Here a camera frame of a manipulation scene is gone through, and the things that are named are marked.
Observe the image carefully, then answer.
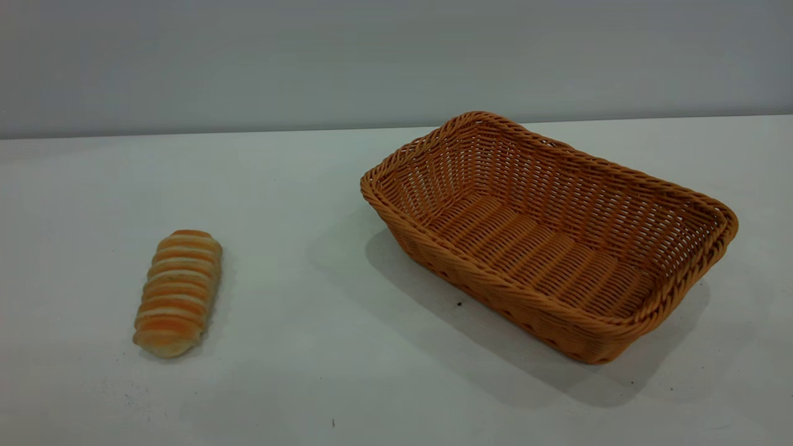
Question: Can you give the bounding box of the orange woven wicker basket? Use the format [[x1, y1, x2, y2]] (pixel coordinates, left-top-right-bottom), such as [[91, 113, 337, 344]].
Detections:
[[360, 111, 739, 365]]

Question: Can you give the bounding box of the striped orange bread roll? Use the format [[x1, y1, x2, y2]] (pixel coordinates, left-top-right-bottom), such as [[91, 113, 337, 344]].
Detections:
[[132, 230, 223, 359]]

